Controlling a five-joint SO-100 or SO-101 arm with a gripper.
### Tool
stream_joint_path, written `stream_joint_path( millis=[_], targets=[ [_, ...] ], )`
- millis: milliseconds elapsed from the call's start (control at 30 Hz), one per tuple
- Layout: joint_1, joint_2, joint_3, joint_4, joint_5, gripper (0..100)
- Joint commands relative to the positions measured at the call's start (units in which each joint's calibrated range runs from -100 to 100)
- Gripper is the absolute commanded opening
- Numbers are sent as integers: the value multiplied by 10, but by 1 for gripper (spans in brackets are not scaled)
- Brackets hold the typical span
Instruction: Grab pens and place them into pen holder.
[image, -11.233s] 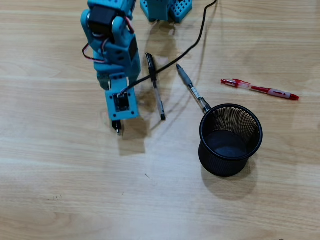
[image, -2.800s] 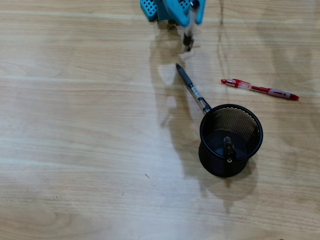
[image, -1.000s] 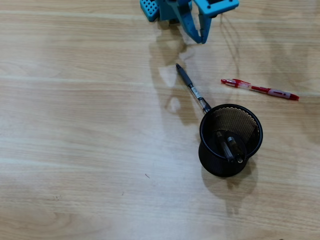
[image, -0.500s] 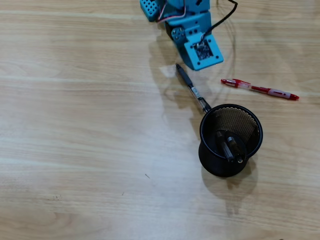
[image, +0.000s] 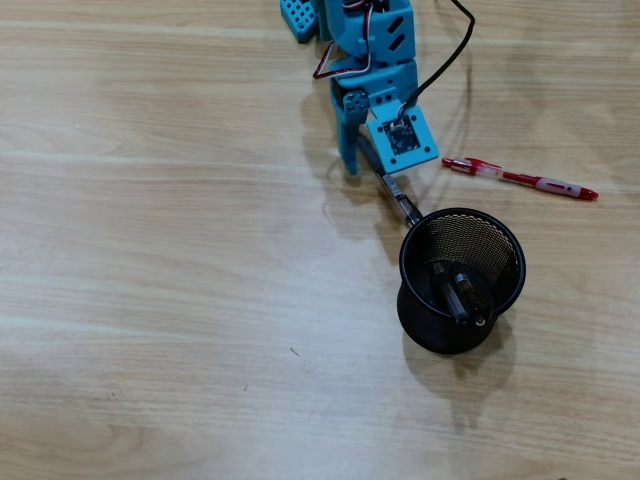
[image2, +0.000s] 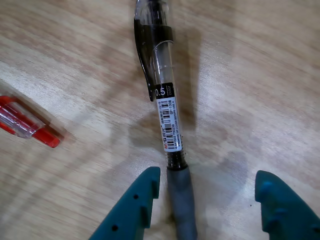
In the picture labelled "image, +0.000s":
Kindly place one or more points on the clear pen with grey grip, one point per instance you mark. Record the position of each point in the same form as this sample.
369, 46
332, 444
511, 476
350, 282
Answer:
395, 190

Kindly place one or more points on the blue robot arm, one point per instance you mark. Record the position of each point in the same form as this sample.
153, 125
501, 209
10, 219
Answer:
350, 30

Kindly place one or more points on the black mesh pen holder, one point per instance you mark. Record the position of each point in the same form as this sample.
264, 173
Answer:
435, 335

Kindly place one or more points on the blue wrist camera module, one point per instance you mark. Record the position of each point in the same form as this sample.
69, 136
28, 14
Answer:
402, 142

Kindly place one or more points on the red and white pen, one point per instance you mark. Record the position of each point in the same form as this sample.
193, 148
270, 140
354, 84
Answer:
550, 185

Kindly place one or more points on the black retractable pen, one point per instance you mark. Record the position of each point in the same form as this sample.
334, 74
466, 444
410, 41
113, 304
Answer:
474, 300

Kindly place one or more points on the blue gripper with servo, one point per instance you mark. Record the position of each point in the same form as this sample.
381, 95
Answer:
389, 82

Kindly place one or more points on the clear capped gel pen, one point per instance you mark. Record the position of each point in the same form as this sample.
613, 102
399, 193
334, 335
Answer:
452, 295

